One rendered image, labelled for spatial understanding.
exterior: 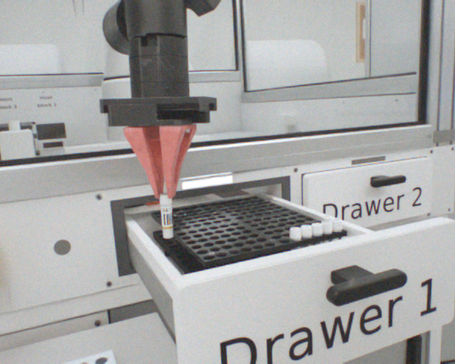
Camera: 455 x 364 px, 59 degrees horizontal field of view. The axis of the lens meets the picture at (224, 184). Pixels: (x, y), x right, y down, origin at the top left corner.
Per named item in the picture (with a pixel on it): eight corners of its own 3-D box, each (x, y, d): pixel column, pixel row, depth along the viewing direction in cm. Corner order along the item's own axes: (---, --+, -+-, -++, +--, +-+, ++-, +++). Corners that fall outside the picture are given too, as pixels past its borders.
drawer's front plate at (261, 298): (454, 321, 42) (460, 219, 40) (188, 421, 31) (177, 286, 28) (439, 314, 43) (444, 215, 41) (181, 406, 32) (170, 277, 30)
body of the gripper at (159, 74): (125, 117, 44) (121, 46, 43) (218, 115, 42) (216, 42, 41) (98, 119, 38) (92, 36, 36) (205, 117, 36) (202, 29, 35)
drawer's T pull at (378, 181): (406, 183, 71) (407, 175, 71) (374, 188, 68) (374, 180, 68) (390, 180, 74) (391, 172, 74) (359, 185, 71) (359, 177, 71)
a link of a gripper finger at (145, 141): (149, 190, 45) (145, 105, 44) (212, 191, 44) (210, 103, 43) (126, 204, 39) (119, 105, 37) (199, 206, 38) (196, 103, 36)
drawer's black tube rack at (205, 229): (346, 282, 48) (346, 230, 47) (208, 321, 41) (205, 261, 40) (257, 233, 68) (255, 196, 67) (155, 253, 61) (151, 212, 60)
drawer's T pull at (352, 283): (409, 287, 33) (409, 271, 33) (334, 309, 30) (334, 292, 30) (375, 271, 36) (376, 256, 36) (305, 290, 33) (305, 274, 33)
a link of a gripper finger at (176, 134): (137, 190, 46) (132, 105, 44) (199, 191, 44) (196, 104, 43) (111, 204, 39) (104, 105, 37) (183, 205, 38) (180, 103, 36)
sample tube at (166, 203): (172, 238, 42) (169, 195, 41) (161, 238, 42) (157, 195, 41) (175, 235, 43) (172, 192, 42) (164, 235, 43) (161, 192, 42)
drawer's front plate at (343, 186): (431, 212, 80) (433, 158, 78) (309, 240, 69) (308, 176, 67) (423, 211, 82) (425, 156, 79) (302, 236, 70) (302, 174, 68)
